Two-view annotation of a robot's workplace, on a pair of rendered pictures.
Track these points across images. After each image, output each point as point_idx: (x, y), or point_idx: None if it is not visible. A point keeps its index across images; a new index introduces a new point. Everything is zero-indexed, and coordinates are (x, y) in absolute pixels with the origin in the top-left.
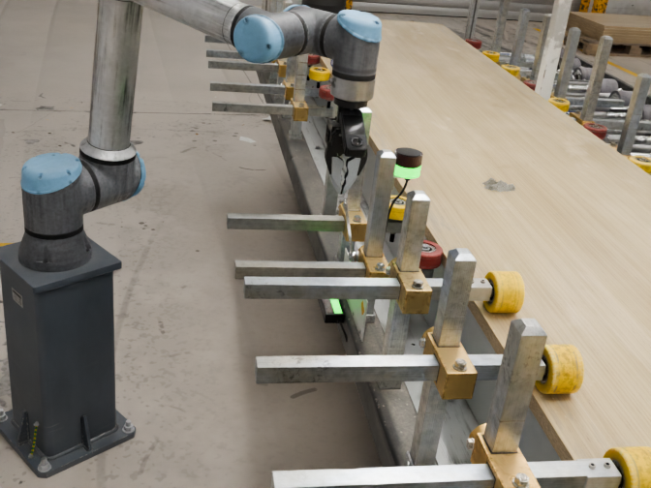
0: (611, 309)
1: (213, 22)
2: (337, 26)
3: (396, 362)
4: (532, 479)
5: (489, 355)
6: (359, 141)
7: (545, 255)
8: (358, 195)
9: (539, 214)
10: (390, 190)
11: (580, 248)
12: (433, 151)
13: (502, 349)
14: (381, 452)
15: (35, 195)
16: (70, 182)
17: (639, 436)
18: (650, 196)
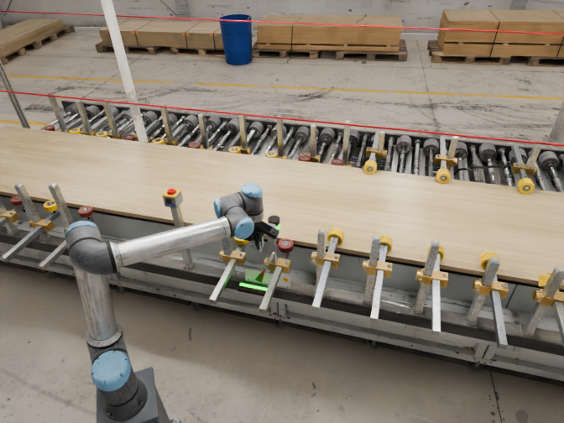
0: (342, 214)
1: (219, 236)
2: (249, 198)
3: (380, 280)
4: (443, 273)
5: (380, 256)
6: (275, 230)
7: (300, 212)
8: (231, 246)
9: (268, 200)
10: None
11: (299, 201)
12: (192, 204)
13: (357, 251)
14: (345, 309)
15: (122, 385)
16: (129, 362)
17: (408, 242)
18: (265, 164)
